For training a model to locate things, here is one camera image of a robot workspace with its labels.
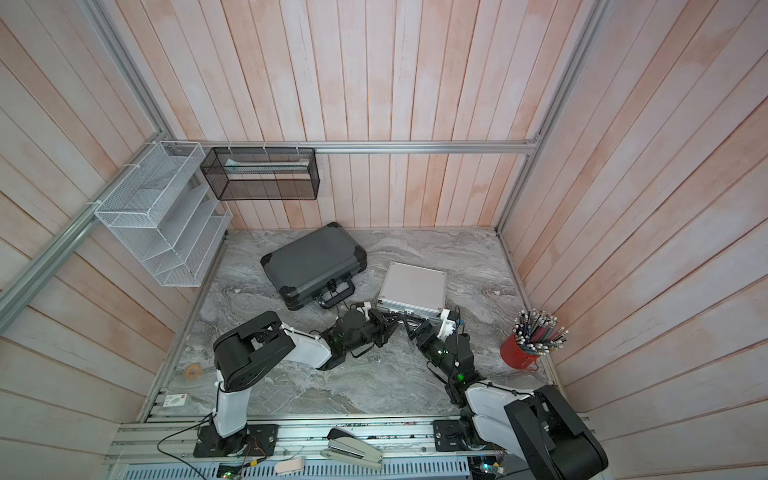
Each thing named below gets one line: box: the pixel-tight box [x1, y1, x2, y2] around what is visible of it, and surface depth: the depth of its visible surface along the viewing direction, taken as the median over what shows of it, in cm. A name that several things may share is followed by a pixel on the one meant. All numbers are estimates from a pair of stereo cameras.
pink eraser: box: [274, 457, 304, 474], surface depth 71 cm
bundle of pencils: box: [512, 308, 569, 356], surface depth 77 cm
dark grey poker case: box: [260, 222, 368, 311], surface depth 102 cm
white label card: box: [162, 394, 188, 407], surface depth 80 cm
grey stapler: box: [320, 427, 383, 470], surface depth 72 cm
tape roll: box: [185, 362, 203, 382], surface depth 86 cm
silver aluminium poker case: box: [376, 261, 447, 319], surface depth 100 cm
